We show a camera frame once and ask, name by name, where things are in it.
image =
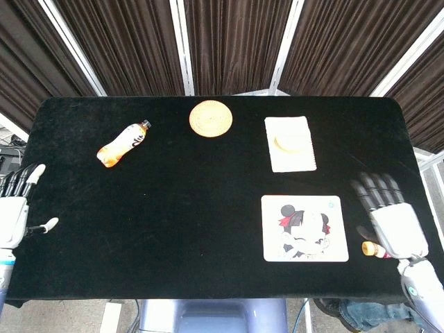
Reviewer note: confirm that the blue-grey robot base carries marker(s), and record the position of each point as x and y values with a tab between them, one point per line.
208	315

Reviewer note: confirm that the black shoe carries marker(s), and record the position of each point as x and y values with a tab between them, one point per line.
326	307

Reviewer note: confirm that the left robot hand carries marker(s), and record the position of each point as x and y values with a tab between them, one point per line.
12	218

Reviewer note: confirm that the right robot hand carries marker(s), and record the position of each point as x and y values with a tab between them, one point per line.
399	229

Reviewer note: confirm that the white frame bar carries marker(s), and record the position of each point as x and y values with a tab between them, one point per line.
10	126

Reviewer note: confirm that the white power strip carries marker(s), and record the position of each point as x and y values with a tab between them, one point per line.
110	317

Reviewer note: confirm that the blue jeans leg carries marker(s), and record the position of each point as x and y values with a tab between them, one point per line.
367	315

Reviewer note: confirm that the red cola bottle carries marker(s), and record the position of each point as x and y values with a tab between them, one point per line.
369	248

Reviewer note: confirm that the orange drink bottle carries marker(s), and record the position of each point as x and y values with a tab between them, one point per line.
121	144

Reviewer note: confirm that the white frame post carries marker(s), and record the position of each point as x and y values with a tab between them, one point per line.
286	48
73	48
409	55
182	48

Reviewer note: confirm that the black floor equipment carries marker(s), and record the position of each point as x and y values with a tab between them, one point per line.
12	156

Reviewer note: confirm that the round woven coaster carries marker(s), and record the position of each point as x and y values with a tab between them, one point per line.
211	118

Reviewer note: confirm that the black velvet tablecloth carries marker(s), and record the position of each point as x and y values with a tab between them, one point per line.
173	208

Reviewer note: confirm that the cartoon girl mouse pad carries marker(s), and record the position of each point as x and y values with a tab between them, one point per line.
274	208

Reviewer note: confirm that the brown pleated curtain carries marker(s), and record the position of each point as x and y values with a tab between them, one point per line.
423	104
347	45
34	69
236	45
132	45

